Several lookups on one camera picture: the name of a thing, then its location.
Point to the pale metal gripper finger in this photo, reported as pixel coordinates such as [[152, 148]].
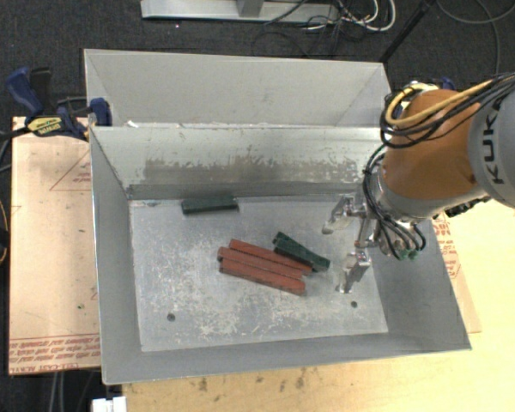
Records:
[[340, 215], [355, 273]]

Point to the dark green flat block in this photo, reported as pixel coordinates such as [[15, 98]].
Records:
[[209, 204], [302, 252]]

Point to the red-brown flat block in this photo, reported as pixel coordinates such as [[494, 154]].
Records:
[[268, 253], [257, 263], [266, 278]]

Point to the grey metal bin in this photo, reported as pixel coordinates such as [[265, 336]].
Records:
[[240, 316]]

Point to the brown cardboard board, red print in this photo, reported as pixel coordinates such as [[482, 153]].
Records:
[[51, 247]]

